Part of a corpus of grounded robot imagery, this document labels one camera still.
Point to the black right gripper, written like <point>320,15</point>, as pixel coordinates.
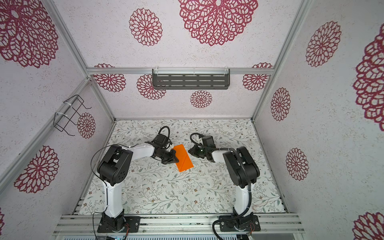
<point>195,148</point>

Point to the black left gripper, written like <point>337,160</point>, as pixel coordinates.
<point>173,159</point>

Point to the orange square paper sheet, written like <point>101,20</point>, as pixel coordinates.
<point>182,155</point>

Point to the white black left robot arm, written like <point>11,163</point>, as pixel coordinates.
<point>114,167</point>

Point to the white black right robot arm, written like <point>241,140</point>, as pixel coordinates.
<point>242,169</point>

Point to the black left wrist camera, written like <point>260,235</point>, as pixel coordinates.
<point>162,140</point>

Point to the grey slotted wall shelf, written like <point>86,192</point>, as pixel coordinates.
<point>191,80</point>

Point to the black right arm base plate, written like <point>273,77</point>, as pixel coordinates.
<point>249,223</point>

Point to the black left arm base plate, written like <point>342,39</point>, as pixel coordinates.
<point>119,224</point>

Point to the aluminium front rail frame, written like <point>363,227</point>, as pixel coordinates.
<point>167,224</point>

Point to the black wire wall basket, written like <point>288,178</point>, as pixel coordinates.
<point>65,117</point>

